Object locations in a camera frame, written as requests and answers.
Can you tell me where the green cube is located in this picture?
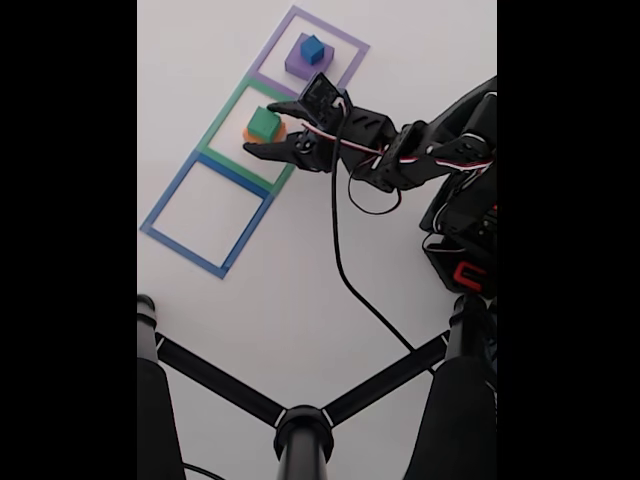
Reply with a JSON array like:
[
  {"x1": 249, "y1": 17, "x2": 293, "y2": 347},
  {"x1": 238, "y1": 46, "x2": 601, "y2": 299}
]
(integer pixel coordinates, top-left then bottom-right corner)
[{"x1": 247, "y1": 105, "x2": 282, "y2": 141}]

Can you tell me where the green square frame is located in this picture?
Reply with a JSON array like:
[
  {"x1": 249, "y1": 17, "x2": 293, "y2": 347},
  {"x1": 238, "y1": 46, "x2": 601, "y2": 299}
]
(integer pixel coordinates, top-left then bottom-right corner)
[{"x1": 195, "y1": 74, "x2": 322, "y2": 196}]

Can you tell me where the white red servo wire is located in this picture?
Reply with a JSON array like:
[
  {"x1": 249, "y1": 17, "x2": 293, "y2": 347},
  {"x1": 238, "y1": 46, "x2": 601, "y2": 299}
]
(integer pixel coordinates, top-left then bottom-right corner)
[{"x1": 302, "y1": 97, "x2": 496, "y2": 216}]

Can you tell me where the thin black cable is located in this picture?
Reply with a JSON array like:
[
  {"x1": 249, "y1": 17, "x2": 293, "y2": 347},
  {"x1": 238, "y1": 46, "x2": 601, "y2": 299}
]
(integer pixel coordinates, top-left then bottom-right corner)
[{"x1": 182, "y1": 462, "x2": 226, "y2": 480}]

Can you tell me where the purple square frame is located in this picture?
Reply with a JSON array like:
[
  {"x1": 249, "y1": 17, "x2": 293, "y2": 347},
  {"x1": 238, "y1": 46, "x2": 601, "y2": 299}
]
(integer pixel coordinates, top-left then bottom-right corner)
[{"x1": 248, "y1": 3, "x2": 371, "y2": 115}]

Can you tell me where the purple block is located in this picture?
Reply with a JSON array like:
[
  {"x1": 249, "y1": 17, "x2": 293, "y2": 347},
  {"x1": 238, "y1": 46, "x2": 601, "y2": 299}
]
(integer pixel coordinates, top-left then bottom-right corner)
[{"x1": 284, "y1": 32, "x2": 335, "y2": 81}]

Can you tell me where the red table clamp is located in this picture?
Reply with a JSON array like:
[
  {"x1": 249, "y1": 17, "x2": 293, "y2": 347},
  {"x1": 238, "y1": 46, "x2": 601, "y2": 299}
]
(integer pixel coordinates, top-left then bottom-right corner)
[{"x1": 452, "y1": 260, "x2": 489, "y2": 292}]

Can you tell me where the small blue cube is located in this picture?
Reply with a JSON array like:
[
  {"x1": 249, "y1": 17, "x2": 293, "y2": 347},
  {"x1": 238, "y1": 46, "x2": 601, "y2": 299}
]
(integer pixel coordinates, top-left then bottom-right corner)
[{"x1": 299, "y1": 34, "x2": 325, "y2": 66}]

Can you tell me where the orange block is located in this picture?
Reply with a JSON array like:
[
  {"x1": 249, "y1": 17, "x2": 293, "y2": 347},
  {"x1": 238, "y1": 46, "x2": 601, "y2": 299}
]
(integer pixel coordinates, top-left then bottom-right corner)
[{"x1": 243, "y1": 122, "x2": 287, "y2": 146}]

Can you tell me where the blue square frame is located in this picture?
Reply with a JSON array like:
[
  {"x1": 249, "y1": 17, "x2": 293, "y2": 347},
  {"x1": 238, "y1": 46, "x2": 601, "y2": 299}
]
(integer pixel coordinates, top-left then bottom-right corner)
[{"x1": 139, "y1": 149, "x2": 275, "y2": 280}]

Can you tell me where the black camera tripod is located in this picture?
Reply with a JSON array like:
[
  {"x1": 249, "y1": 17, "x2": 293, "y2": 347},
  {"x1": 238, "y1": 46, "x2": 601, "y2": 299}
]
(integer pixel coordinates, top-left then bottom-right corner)
[{"x1": 137, "y1": 294, "x2": 498, "y2": 480}]

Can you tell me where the thick black camera cable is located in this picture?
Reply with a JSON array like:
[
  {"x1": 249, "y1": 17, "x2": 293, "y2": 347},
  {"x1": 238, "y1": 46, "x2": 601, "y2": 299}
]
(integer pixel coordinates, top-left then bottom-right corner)
[{"x1": 330, "y1": 99, "x2": 419, "y2": 354}]

